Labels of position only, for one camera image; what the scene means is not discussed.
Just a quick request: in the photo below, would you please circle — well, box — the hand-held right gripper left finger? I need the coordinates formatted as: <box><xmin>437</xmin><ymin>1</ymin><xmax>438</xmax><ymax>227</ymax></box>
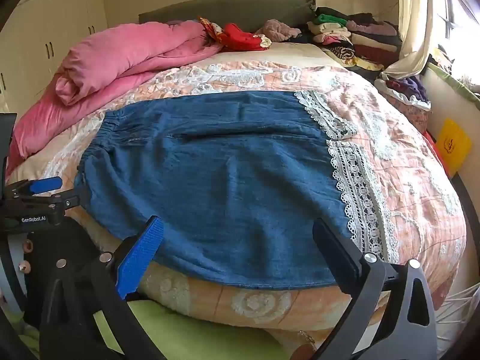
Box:
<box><xmin>39</xmin><ymin>215</ymin><xmax>164</xmax><ymax>360</ymax></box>

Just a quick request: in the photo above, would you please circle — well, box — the yellow bag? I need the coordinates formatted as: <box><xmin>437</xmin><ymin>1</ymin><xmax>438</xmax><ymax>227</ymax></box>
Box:
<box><xmin>437</xmin><ymin>118</ymin><xmax>472</xmax><ymax>175</ymax></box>

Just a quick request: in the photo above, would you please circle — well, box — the cream wardrobe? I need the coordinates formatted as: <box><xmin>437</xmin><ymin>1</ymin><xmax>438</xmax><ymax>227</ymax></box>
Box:
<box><xmin>0</xmin><ymin>0</ymin><xmax>107</xmax><ymax>113</ymax></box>

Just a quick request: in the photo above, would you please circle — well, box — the red floral cloth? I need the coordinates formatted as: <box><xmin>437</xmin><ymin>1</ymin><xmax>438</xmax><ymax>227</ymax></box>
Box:
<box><xmin>198</xmin><ymin>17</ymin><xmax>272</xmax><ymax>51</ymax></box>

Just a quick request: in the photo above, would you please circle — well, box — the grey-green headboard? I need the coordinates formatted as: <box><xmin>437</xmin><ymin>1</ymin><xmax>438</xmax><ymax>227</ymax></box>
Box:
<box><xmin>139</xmin><ymin>0</ymin><xmax>317</xmax><ymax>32</ymax></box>

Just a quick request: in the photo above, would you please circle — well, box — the pile of folded clothes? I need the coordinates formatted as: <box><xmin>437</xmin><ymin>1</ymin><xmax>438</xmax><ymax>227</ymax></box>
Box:
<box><xmin>289</xmin><ymin>6</ymin><xmax>404</xmax><ymax>72</ymax></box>

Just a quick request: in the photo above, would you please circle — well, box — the window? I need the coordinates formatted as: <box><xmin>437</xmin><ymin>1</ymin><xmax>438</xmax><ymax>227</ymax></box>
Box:
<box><xmin>431</xmin><ymin>0</ymin><xmax>480</xmax><ymax>83</ymax></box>

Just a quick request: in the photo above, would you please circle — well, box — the cream curtain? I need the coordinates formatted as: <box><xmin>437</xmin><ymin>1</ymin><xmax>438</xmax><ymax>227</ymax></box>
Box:
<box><xmin>380</xmin><ymin>0</ymin><xmax>436</xmax><ymax>79</ymax></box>

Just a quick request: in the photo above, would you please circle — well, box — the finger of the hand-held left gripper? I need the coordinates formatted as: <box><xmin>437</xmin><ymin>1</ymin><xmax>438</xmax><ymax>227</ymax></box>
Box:
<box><xmin>5</xmin><ymin>176</ymin><xmax>64</xmax><ymax>197</ymax></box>
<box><xmin>49</xmin><ymin>187</ymin><xmax>92</xmax><ymax>211</ymax></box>

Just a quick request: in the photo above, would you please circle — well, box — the purple clothes heap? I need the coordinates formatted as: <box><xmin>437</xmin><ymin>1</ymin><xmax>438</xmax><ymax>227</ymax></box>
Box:
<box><xmin>375</xmin><ymin>76</ymin><xmax>432</xmax><ymax>111</ymax></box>

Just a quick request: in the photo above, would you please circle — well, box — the mauve fuzzy cloth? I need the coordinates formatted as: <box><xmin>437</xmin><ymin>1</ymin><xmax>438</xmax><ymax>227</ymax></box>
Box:
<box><xmin>255</xmin><ymin>19</ymin><xmax>302</xmax><ymax>43</ymax></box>

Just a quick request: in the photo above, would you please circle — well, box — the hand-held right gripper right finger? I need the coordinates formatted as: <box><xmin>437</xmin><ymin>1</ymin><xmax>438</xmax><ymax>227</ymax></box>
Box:
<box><xmin>313</xmin><ymin>217</ymin><xmax>438</xmax><ymax>360</ymax></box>

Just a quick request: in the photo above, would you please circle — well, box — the blue denim pants lace trim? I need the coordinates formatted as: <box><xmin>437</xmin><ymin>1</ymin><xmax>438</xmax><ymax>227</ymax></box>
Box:
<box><xmin>74</xmin><ymin>89</ymin><xmax>400</xmax><ymax>290</ymax></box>

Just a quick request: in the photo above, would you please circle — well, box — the green trimmed ledge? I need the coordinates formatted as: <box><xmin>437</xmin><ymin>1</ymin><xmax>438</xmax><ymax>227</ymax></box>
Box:
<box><xmin>422</xmin><ymin>62</ymin><xmax>480</xmax><ymax>111</ymax></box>

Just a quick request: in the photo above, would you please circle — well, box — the pink duvet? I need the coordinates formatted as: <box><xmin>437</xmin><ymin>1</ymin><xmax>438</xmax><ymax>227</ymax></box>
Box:
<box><xmin>5</xmin><ymin>20</ymin><xmax>226</xmax><ymax>177</ymax></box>

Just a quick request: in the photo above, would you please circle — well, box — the peach floral blanket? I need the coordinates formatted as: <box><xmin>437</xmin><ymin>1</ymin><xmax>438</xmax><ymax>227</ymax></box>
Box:
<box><xmin>5</xmin><ymin>41</ymin><xmax>467</xmax><ymax>346</ymax></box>

